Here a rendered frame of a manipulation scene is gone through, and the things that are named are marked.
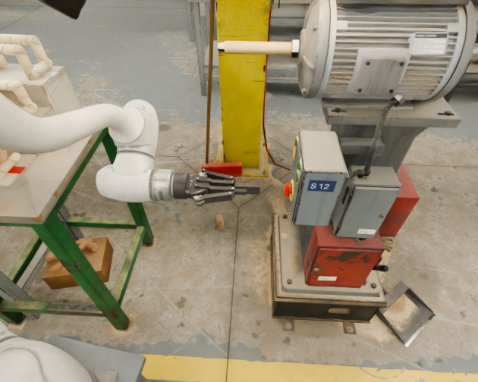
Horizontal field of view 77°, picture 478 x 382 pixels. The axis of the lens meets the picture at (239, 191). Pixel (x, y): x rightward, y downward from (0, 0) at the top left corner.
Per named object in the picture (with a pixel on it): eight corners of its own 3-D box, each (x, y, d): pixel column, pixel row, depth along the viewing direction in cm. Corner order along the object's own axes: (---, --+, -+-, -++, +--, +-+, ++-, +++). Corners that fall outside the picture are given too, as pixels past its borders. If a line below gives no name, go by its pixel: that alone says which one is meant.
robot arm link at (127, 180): (146, 199, 78) (151, 151, 80) (86, 197, 78) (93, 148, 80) (157, 205, 88) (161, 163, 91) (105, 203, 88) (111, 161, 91)
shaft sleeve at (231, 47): (289, 52, 84) (290, 40, 82) (290, 57, 82) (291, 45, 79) (225, 51, 84) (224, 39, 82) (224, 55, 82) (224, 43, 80)
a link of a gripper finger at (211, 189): (194, 182, 82) (193, 186, 81) (235, 185, 82) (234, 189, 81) (196, 192, 85) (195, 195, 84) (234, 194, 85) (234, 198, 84)
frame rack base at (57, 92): (83, 108, 121) (64, 65, 109) (64, 129, 110) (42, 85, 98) (19, 104, 123) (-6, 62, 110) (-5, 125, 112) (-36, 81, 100)
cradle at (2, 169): (25, 157, 97) (20, 149, 95) (2, 181, 89) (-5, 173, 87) (15, 156, 97) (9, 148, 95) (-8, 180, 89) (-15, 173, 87)
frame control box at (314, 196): (358, 187, 99) (385, 120, 80) (375, 242, 84) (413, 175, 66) (284, 185, 100) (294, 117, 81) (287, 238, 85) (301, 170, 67)
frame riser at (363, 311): (349, 234, 191) (360, 208, 173) (373, 335, 149) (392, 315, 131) (268, 230, 193) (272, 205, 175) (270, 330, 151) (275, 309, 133)
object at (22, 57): (40, 76, 102) (26, 48, 95) (35, 81, 100) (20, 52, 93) (32, 76, 102) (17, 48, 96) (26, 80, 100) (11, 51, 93)
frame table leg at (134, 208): (155, 239, 188) (111, 114, 123) (152, 247, 184) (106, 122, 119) (146, 239, 188) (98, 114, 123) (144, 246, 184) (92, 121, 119)
